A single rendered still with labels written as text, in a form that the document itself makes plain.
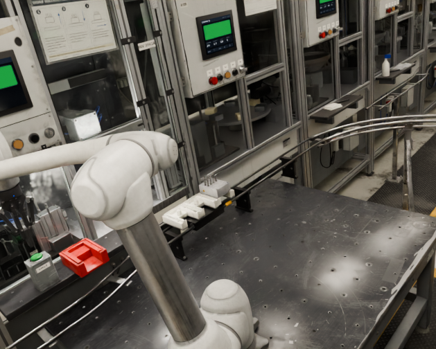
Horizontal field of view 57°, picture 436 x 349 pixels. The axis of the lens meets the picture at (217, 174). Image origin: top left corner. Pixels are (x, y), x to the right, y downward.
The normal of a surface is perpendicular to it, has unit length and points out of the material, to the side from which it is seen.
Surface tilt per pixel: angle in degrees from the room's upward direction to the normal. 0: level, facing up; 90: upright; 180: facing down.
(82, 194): 84
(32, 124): 90
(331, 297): 0
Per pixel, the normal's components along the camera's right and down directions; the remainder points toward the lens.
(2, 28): 0.71, 0.20
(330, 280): -0.16, -0.90
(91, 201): -0.36, 0.34
